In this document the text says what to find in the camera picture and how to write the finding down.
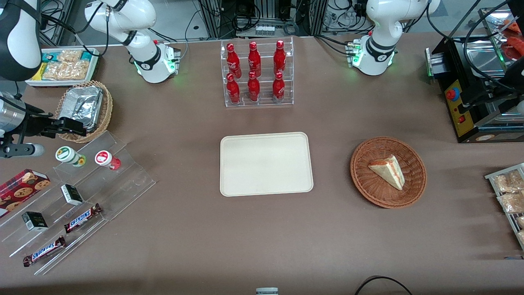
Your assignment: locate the clear acrylic bottle rack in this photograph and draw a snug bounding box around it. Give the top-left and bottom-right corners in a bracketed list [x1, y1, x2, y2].
[220, 36, 294, 108]

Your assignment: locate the clear acrylic stepped stand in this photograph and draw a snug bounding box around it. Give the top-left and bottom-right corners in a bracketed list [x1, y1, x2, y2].
[0, 130, 156, 276]

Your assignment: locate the snickers bar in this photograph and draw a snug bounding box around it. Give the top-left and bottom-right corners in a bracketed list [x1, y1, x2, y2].
[23, 236, 66, 268]
[64, 204, 102, 234]

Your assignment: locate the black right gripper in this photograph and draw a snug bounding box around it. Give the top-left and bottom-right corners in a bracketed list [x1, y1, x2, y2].
[16, 104, 88, 138]

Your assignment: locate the clear bag of snacks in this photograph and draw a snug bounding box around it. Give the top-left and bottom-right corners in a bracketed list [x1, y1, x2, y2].
[497, 192, 524, 213]
[492, 170, 524, 193]

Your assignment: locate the black food warmer machine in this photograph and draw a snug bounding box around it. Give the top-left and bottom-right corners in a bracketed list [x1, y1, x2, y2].
[425, 0, 524, 143]

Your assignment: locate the round brown wicker basket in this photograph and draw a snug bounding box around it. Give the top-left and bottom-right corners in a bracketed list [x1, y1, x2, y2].
[350, 136, 427, 209]

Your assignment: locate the red cookie box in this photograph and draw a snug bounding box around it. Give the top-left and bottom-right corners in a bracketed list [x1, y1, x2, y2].
[0, 169, 51, 218]

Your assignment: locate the beige plastic tray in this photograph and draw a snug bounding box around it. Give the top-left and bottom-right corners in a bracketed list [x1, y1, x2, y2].
[220, 132, 314, 197]

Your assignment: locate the clear bag of crackers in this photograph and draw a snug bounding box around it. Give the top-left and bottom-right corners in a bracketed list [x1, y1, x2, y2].
[42, 50, 91, 80]

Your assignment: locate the aluminium foil tray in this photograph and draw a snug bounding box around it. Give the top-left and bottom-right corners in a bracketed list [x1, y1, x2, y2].
[56, 86, 104, 134]

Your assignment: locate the red cola bottle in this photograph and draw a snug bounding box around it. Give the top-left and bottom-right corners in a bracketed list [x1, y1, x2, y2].
[226, 43, 242, 78]
[272, 72, 285, 101]
[248, 41, 262, 77]
[273, 40, 287, 75]
[226, 73, 241, 104]
[247, 71, 261, 102]

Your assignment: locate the wrapped triangle sandwich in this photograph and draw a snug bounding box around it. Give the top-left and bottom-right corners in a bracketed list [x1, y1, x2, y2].
[368, 154, 406, 191]

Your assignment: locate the white snack bin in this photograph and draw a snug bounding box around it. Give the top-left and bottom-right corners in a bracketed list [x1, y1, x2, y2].
[25, 48, 100, 88]

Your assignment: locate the light wicker basket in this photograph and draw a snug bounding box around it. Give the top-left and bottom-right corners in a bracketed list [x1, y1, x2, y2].
[54, 80, 113, 143]

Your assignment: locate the red gum bottle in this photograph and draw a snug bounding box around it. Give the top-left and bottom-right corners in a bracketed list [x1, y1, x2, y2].
[95, 150, 121, 171]

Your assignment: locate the small black box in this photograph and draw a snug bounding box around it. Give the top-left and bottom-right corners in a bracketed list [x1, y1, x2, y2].
[61, 184, 84, 206]
[22, 211, 49, 232]

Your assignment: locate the grey wire rack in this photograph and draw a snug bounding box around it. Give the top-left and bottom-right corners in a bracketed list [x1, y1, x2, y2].
[485, 163, 524, 250]

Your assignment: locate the green gum bottle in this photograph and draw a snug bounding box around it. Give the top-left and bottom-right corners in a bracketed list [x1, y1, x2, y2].
[55, 146, 87, 168]

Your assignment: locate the black cable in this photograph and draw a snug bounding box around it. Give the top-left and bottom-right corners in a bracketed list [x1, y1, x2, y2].
[354, 276, 414, 295]

